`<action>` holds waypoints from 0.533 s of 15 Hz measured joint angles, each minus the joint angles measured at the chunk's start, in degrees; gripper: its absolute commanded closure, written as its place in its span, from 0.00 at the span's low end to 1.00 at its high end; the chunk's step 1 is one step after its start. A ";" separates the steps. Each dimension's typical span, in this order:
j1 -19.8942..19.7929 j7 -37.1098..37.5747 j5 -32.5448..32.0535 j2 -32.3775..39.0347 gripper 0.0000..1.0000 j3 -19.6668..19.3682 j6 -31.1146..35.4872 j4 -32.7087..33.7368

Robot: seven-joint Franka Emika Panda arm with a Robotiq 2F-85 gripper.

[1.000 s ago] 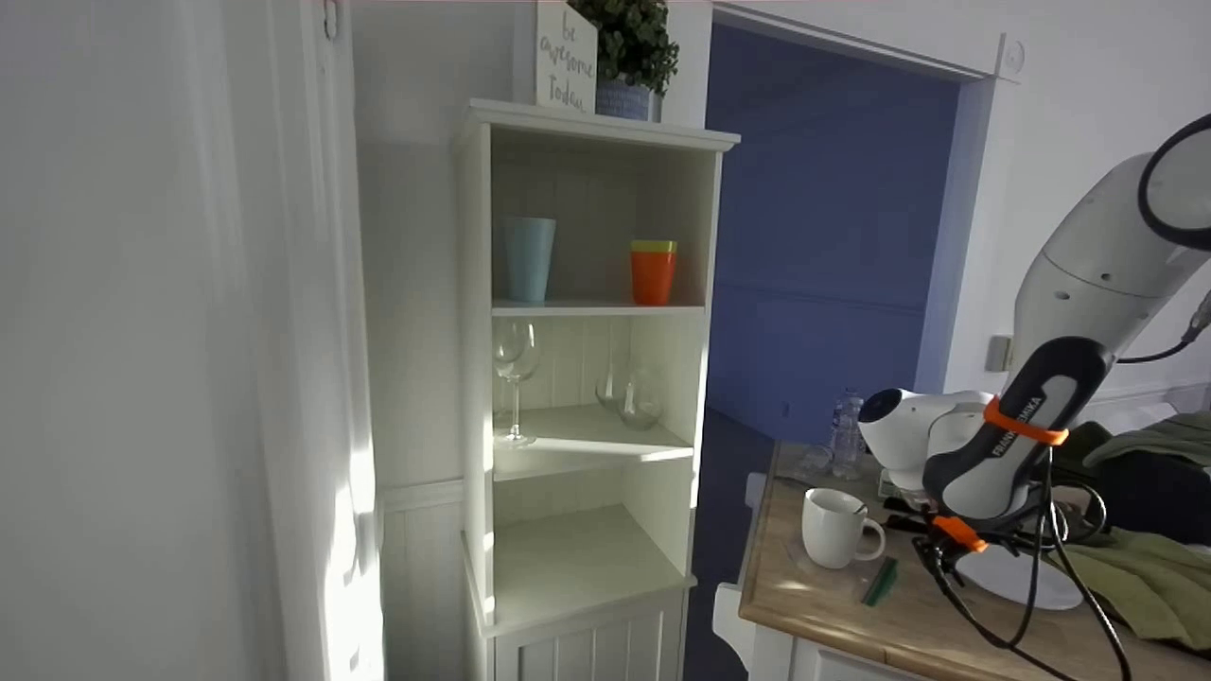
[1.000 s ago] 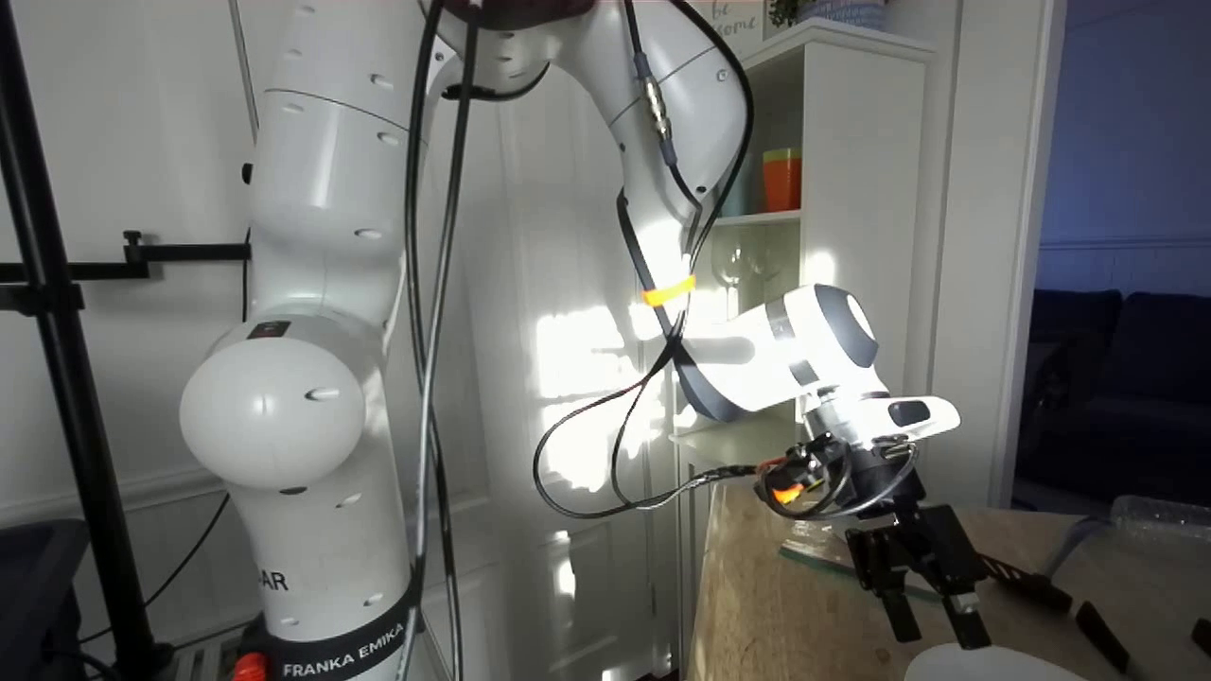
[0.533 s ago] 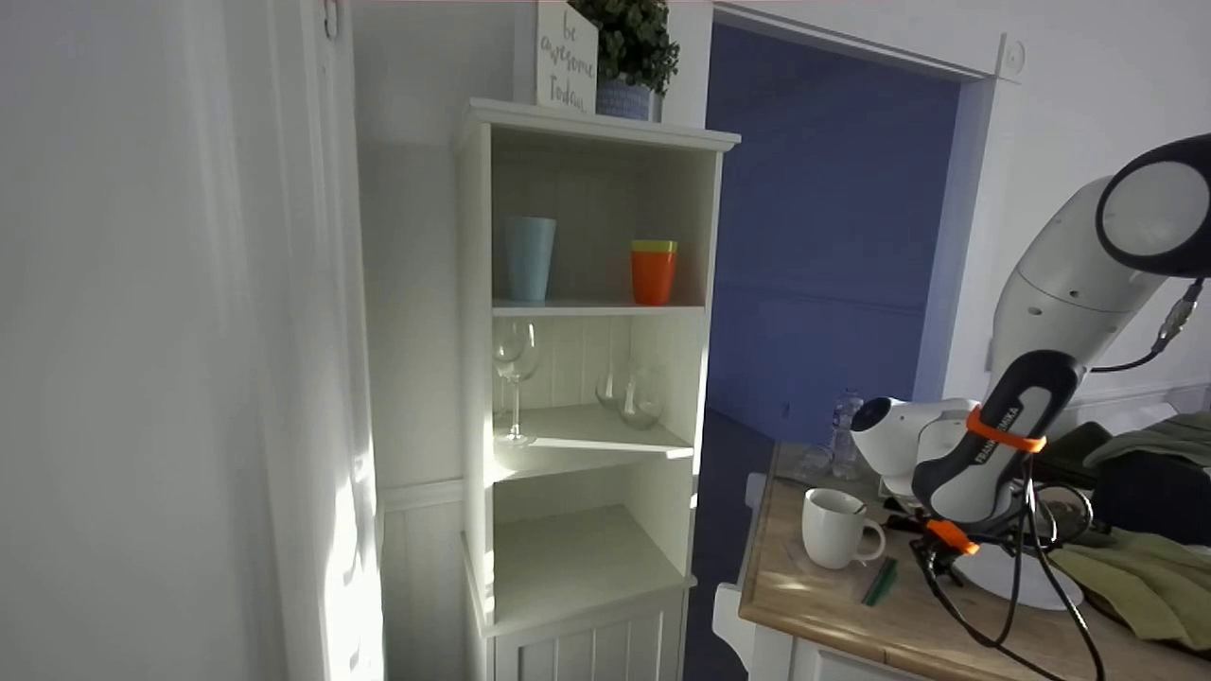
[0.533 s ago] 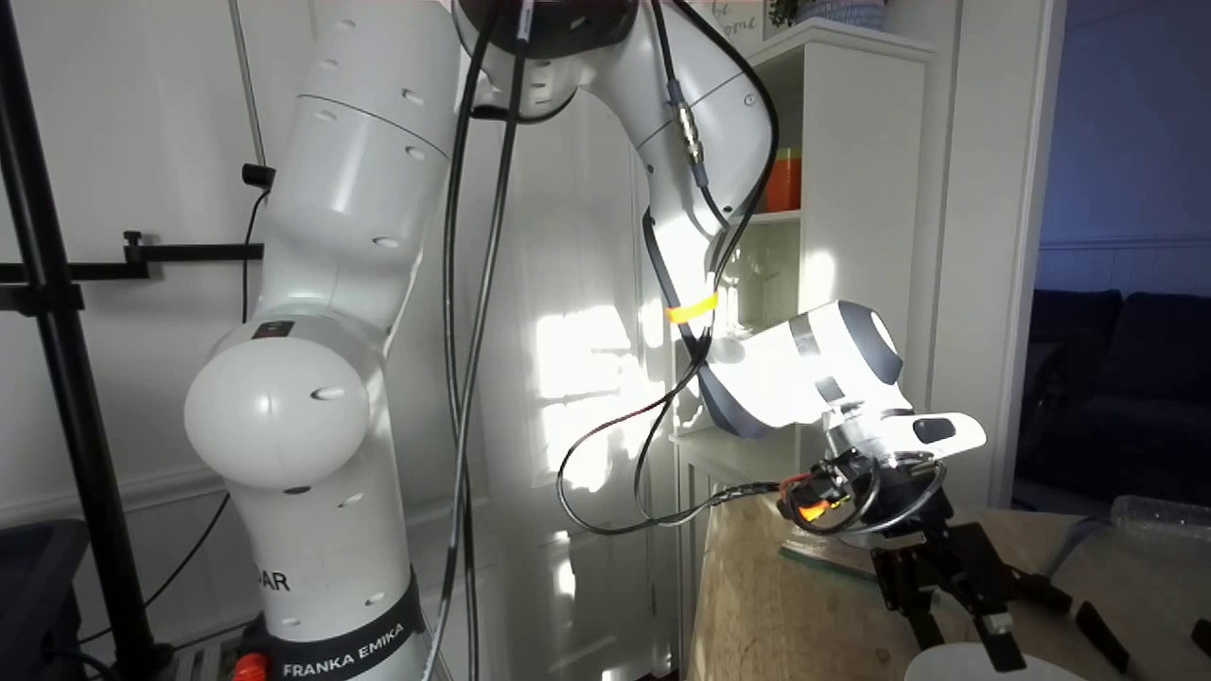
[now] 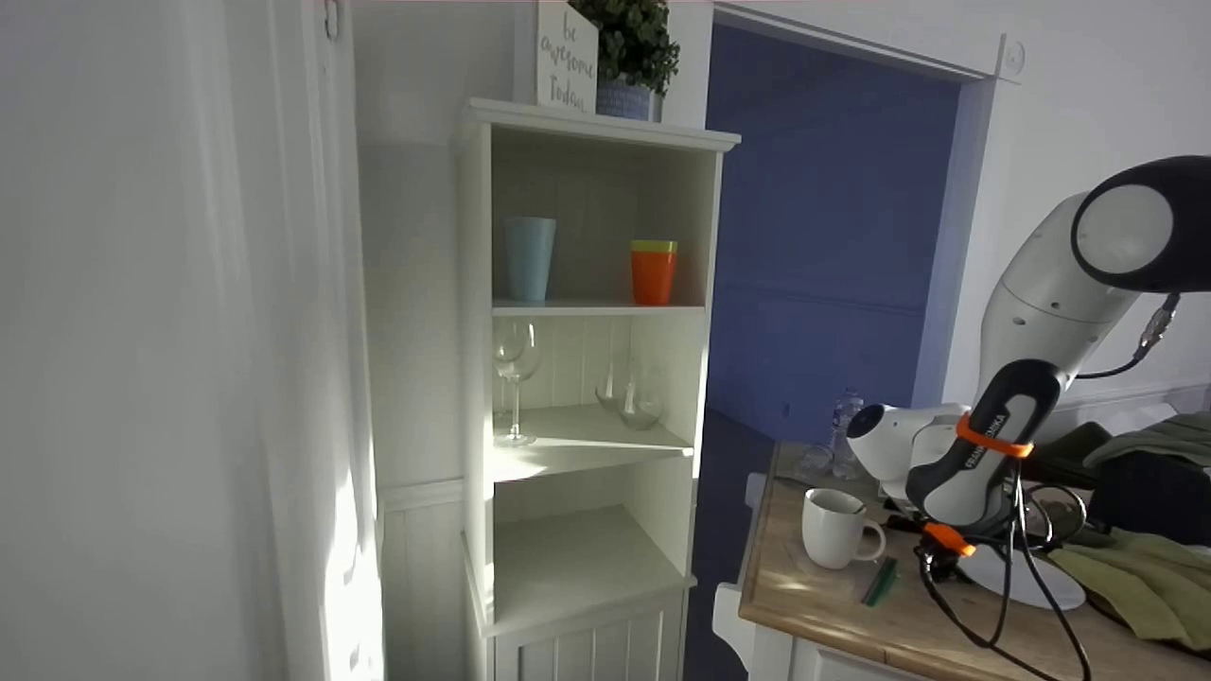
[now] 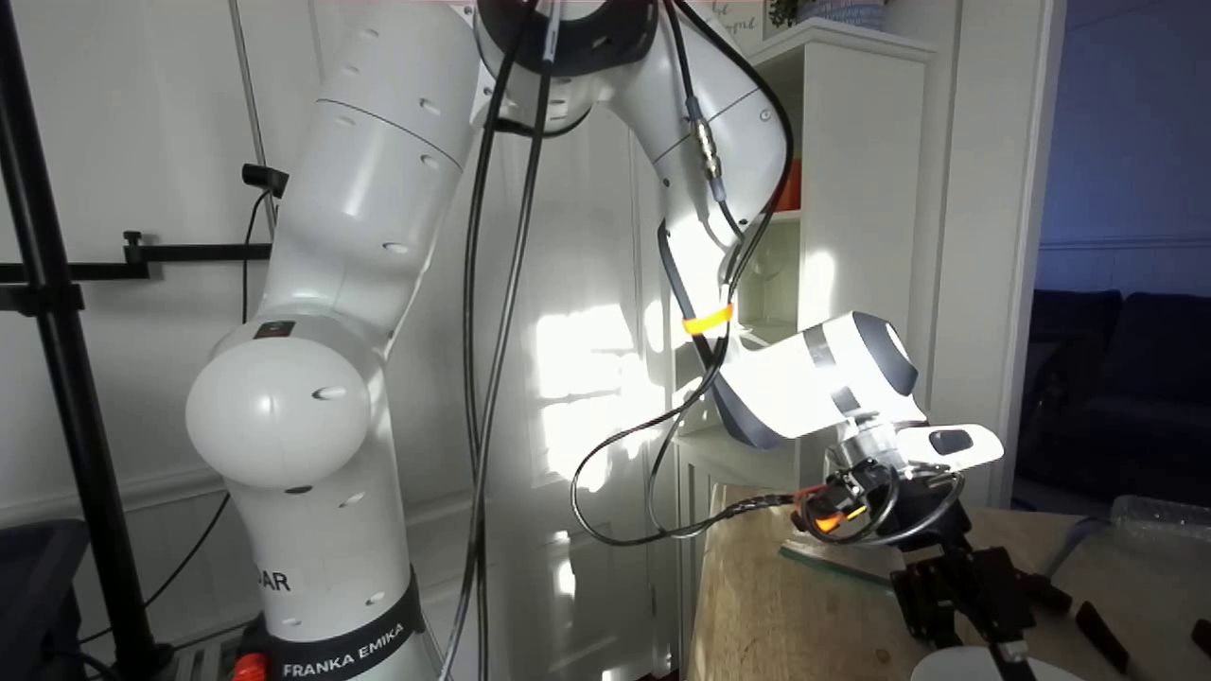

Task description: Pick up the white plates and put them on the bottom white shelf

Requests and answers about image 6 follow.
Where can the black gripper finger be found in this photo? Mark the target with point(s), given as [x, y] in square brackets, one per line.
[1012, 658]

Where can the white door frame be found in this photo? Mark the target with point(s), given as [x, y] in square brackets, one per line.
[998, 252]

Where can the orange cup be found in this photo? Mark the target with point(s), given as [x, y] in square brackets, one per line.
[789, 190]

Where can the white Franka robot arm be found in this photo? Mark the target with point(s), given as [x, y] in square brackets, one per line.
[352, 190]

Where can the black camera on stand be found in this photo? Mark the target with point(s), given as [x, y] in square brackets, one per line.
[263, 178]

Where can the clear plastic container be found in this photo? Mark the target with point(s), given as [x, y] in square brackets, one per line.
[1160, 515]

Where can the black tripod stand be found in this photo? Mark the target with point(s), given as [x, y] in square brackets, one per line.
[90, 478]

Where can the red round knob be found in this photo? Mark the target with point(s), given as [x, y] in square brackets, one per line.
[250, 666]

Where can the black box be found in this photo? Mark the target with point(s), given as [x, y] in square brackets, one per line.
[40, 608]

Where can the dark sofa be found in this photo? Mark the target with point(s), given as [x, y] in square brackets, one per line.
[1122, 391]

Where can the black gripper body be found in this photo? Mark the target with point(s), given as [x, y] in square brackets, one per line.
[967, 592]

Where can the white shelf cabinet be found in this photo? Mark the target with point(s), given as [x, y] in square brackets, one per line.
[872, 190]

